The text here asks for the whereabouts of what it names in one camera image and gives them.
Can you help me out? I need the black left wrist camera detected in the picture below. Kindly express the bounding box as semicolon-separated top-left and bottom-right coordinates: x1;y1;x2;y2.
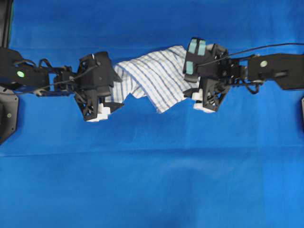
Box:
76;52;122;96

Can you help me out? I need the blue table cloth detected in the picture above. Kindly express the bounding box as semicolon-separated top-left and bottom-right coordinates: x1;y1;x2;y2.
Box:
0;0;304;228

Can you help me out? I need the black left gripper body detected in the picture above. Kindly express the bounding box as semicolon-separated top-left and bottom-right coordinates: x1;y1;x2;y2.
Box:
74;54;112;123

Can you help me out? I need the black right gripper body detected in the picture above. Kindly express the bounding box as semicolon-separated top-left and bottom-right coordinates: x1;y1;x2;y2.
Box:
193;56;231;113

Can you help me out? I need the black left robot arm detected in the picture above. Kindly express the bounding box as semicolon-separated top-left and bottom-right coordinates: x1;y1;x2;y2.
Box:
0;47;123;122

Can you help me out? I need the white blue striped towel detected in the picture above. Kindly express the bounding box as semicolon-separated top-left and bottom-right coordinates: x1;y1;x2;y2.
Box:
105;46;199;113

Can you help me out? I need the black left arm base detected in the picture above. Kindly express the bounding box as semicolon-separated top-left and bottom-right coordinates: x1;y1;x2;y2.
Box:
0;86;19;144

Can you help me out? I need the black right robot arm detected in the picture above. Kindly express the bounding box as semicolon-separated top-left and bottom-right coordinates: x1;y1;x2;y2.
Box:
183;44;304;113

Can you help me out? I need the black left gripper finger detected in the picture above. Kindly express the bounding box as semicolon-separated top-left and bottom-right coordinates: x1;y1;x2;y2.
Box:
104;102;124;114

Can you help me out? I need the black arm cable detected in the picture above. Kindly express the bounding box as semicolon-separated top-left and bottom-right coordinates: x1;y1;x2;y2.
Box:
197;42;304;68
14;58;100;95

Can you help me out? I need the black taped right wrist camera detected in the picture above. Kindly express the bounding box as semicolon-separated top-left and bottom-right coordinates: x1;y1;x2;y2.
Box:
183;38;228;83

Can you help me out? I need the black frame post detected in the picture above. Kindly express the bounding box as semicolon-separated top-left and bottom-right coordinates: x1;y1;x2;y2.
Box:
0;0;14;48

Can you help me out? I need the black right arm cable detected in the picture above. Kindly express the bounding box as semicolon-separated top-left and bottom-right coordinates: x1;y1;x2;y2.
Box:
197;42;304;68

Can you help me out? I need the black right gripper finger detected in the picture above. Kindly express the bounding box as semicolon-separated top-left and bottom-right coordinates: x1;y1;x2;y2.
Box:
183;88;202;98

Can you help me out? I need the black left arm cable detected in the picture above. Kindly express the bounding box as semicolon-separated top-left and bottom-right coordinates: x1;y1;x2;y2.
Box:
14;58;100;95

